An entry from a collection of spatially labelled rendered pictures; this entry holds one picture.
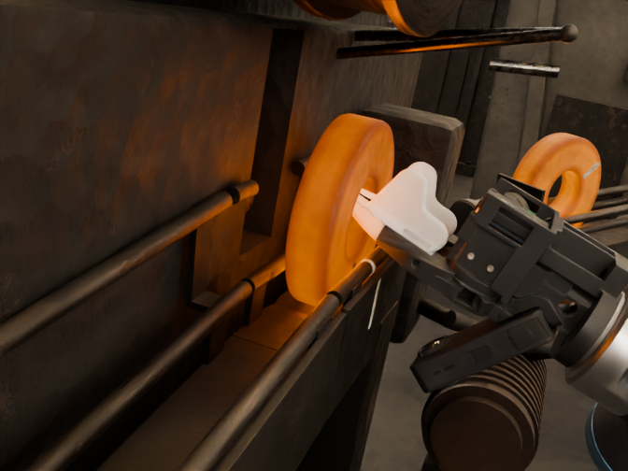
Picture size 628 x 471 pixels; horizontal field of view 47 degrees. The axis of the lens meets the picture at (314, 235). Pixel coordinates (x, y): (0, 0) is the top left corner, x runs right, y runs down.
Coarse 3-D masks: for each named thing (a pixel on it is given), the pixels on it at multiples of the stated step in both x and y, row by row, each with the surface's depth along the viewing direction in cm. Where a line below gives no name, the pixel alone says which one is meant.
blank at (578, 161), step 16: (544, 144) 93; (560, 144) 92; (576, 144) 94; (528, 160) 93; (544, 160) 91; (560, 160) 93; (576, 160) 95; (592, 160) 97; (528, 176) 92; (544, 176) 92; (576, 176) 97; (592, 176) 98; (560, 192) 100; (576, 192) 98; (592, 192) 100; (560, 208) 99; (576, 208) 99; (576, 224) 100
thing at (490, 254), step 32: (480, 224) 50; (512, 224) 50; (544, 224) 50; (448, 256) 52; (480, 256) 51; (512, 256) 50; (544, 256) 51; (576, 256) 51; (608, 256) 51; (480, 288) 51; (512, 288) 50; (544, 288) 52; (576, 288) 51; (608, 288) 50; (576, 320) 51; (608, 320) 49; (576, 352) 50
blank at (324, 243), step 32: (352, 128) 52; (384, 128) 55; (320, 160) 51; (352, 160) 50; (384, 160) 58; (320, 192) 50; (352, 192) 52; (320, 224) 50; (352, 224) 60; (288, 256) 52; (320, 256) 51; (352, 256) 58; (288, 288) 54; (320, 288) 52
